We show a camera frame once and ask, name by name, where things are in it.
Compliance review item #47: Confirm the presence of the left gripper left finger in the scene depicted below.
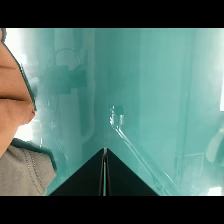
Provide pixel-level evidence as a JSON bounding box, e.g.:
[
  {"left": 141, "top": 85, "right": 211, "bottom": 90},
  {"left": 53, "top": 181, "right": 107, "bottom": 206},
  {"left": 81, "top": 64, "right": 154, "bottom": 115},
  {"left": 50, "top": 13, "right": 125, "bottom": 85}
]
[{"left": 49, "top": 148, "right": 106, "bottom": 197}]

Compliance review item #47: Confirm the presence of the orange T-shirt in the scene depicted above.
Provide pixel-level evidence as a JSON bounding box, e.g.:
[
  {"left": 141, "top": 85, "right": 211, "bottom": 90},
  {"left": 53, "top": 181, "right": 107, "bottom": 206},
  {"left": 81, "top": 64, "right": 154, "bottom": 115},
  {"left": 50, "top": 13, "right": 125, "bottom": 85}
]
[{"left": 0, "top": 29, "right": 37, "bottom": 158}]

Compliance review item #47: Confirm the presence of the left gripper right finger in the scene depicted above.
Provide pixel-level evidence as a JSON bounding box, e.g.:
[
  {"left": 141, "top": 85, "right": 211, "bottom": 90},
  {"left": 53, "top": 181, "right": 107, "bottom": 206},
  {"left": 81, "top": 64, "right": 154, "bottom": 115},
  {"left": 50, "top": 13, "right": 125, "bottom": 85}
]
[{"left": 105, "top": 148, "right": 160, "bottom": 197}]

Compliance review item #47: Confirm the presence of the grey-brown garment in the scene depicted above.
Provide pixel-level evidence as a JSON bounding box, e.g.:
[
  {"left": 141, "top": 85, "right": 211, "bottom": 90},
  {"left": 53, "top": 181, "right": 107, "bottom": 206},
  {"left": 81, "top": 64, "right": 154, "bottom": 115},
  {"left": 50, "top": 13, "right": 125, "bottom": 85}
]
[{"left": 0, "top": 137, "right": 58, "bottom": 197}]

